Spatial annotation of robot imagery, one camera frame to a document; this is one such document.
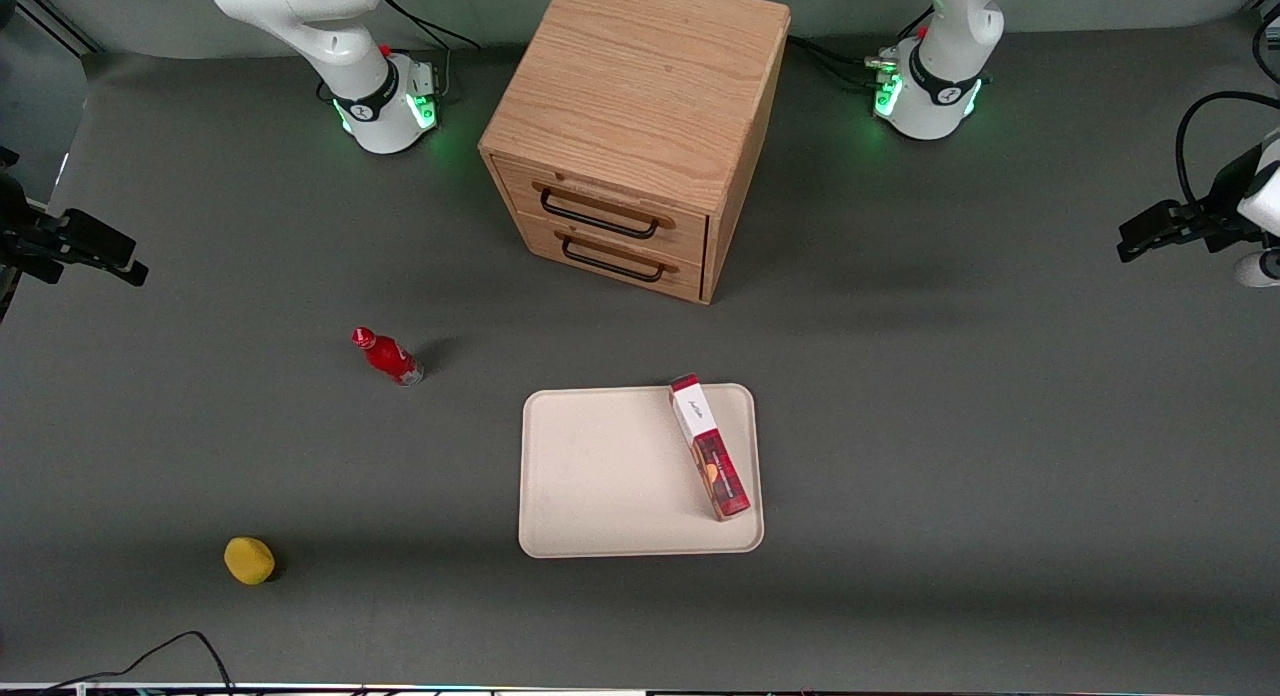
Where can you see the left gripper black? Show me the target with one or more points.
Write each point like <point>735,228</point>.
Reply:
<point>1214,219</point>

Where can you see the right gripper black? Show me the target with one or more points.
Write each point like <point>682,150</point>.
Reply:
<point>22,238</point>

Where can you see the red cookie box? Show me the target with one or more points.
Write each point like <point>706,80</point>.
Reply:
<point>712,451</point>

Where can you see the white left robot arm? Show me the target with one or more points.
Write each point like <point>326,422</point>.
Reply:
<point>945,46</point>

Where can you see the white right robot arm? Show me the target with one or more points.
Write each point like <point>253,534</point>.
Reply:
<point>330,36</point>

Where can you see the beige plastic tray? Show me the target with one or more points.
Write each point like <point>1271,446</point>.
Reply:
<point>610,476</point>

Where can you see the small red bottle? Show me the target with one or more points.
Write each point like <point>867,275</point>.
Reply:
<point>388,357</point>

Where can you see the yellow lemon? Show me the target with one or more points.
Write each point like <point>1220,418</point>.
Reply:
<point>249,561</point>

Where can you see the wooden drawer front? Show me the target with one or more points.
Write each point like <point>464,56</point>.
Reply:
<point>690,281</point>
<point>690,238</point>

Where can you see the wooden drawer cabinet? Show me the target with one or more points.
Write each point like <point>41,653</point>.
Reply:
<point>640,76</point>

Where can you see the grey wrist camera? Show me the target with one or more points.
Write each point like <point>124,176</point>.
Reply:
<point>1258,269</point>

